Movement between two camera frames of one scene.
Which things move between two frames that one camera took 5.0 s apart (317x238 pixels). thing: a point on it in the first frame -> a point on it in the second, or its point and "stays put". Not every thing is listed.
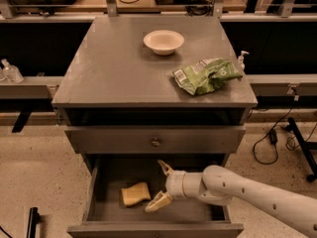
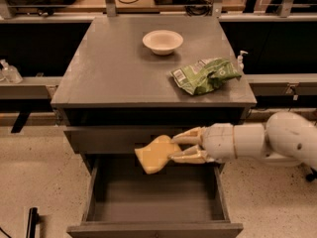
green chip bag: x=207 y=75 stays put
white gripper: x=174 y=182 -> x=218 y=142
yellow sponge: x=136 y=193 -> x=155 y=154
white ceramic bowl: x=163 y=42 stays put
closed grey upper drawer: x=155 y=140 stays put
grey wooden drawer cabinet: x=141 y=89 stays put
